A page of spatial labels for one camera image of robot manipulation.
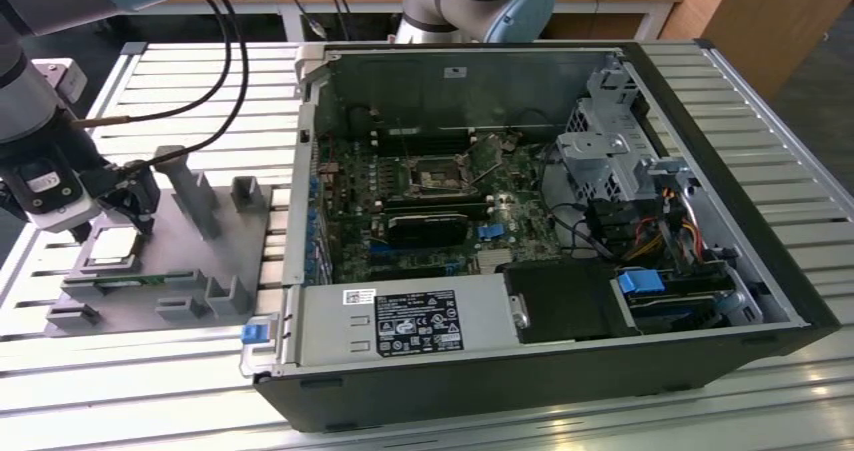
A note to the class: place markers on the blue case latch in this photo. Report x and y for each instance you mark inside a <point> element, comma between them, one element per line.
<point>255,333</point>

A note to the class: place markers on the green motherboard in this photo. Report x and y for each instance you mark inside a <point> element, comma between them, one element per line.
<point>520,211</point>

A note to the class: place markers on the silver power supply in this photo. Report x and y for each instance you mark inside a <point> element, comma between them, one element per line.
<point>334,321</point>

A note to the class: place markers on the thin metal locking lever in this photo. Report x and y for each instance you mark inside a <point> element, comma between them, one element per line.
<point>494,166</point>

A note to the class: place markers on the blue disk carrier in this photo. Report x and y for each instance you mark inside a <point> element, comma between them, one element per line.
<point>639,282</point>

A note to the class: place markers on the blue board connector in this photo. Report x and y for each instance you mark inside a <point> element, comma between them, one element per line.
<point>490,231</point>

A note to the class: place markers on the black graphics card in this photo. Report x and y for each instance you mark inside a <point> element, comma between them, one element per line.
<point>427,231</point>

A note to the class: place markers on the silver CPU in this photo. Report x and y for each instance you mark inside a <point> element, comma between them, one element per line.
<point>113,246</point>

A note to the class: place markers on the wooden cabinet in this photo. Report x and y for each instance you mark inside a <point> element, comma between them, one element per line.
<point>767,21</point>

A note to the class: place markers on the grey parts rack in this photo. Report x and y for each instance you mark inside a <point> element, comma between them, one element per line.
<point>187,271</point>

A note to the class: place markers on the black RAM slot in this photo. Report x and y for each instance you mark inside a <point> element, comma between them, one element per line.
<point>434,201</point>
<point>434,209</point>

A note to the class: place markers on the silver chipset heatsink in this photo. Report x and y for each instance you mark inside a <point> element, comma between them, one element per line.
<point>495,261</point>

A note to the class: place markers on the white grey wrist box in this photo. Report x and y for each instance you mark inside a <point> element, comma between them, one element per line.
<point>63,81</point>

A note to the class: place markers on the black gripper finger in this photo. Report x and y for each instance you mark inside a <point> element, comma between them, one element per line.
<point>136,201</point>
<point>81,232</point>

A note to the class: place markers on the CPU socket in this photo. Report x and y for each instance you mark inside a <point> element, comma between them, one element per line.
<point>436,178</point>

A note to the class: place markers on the black expansion slot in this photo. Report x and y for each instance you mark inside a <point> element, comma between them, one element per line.
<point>414,272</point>

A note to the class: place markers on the black plastic shroud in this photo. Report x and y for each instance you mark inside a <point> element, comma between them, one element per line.
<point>567,301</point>

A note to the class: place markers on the green RAM stick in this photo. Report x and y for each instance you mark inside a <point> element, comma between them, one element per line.
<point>129,283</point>

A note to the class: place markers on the silver metal drive cage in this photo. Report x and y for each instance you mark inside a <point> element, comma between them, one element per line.
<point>594,151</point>

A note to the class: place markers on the black open PC case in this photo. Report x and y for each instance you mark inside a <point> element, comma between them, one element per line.
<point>467,401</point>

